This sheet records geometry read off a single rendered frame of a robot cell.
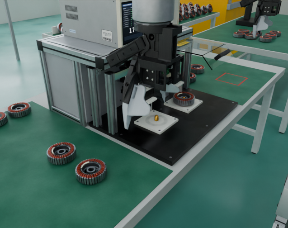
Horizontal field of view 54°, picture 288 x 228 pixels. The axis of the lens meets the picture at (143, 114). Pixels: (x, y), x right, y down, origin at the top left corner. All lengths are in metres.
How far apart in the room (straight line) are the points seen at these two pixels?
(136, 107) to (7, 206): 0.65
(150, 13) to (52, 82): 1.03
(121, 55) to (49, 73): 0.91
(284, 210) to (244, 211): 1.28
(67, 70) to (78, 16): 0.25
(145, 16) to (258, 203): 1.79
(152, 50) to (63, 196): 0.65
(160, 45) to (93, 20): 0.80
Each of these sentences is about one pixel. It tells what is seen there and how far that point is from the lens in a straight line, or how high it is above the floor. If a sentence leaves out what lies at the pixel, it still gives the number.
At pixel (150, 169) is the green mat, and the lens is 1.09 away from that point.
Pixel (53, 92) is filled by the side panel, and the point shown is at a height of 0.86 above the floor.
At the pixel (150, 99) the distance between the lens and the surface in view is 1.30.
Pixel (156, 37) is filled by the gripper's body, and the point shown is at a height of 1.33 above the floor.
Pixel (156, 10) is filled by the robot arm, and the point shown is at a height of 1.38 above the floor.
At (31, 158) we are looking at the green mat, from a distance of 1.23.
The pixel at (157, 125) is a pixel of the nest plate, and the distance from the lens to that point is 1.29.
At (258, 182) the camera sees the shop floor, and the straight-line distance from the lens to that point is 2.30.
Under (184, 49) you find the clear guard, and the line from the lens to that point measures 1.39.
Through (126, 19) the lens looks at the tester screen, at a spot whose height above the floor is 1.23.
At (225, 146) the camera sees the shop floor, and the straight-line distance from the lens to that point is 2.59.
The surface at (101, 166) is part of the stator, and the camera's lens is 1.06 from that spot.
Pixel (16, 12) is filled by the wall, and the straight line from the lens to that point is 8.11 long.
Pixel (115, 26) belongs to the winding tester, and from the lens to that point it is 1.21.
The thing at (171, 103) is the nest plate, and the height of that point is 0.78.
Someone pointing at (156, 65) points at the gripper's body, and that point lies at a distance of 0.52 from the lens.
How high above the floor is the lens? 1.46
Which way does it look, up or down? 29 degrees down
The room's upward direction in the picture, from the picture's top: straight up
